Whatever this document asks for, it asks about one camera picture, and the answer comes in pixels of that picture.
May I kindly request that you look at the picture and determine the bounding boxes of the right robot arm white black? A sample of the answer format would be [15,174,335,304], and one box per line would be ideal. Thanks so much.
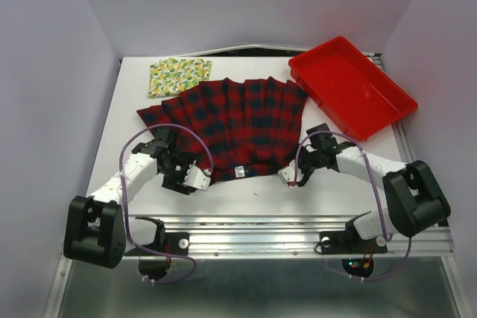
[288,124,451,254]

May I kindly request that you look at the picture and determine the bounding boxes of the red plastic tray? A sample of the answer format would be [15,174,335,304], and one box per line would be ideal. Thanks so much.
[288,36,418,141]

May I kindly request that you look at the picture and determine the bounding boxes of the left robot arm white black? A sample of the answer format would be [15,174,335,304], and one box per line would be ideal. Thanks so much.
[63,128,210,268]

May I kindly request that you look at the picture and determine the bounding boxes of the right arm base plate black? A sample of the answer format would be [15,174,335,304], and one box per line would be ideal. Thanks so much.
[314,231,388,255]

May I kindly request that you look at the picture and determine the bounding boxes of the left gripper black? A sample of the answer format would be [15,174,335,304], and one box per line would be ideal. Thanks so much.
[161,150,202,195]

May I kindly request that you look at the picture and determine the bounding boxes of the lemon print skirt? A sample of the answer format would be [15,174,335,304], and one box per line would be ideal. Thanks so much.
[148,57,212,98]

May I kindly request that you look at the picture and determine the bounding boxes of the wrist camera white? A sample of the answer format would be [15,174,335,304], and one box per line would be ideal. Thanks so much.
[183,165,212,191]
[277,160,301,185]

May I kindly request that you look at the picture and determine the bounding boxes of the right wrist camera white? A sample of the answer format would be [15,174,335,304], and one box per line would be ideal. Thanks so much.
[277,160,301,185]

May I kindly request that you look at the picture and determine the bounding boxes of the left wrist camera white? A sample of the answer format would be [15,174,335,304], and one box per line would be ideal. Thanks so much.
[183,165,212,191]

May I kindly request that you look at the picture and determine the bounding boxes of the aluminium frame rails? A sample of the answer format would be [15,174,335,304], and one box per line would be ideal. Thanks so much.
[44,55,465,318]

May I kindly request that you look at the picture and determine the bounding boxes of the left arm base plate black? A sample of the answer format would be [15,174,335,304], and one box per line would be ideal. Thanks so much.
[124,232,190,257]

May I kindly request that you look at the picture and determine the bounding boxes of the red black plaid skirt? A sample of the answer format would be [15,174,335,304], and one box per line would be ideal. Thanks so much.
[137,77,308,182]

